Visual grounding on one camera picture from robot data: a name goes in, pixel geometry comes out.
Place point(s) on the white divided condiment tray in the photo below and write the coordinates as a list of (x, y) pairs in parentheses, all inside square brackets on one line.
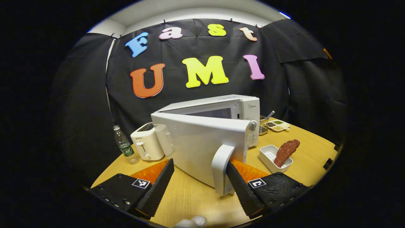
[(278, 125)]

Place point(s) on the brown meat slice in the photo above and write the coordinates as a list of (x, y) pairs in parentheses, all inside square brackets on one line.
[(286, 152)]

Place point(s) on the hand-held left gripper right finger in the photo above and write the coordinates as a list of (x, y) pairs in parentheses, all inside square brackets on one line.
[(243, 193)]

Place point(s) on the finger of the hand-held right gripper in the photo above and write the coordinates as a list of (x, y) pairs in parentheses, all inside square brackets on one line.
[(327, 53)]

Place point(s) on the white toaster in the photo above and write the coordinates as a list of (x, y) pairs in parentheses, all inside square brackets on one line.
[(147, 142)]

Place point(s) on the white rectangular dish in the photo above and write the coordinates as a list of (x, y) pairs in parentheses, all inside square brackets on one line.
[(267, 155)]

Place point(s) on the white microwave oven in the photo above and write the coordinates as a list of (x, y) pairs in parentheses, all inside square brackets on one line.
[(196, 142)]

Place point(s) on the black backdrop cloth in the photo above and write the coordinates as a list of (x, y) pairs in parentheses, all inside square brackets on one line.
[(205, 88)]

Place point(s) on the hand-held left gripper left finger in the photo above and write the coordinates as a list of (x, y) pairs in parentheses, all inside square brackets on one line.
[(159, 190)]

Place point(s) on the clear plastic water bottle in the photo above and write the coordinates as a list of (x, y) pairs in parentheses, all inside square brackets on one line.
[(125, 147)]

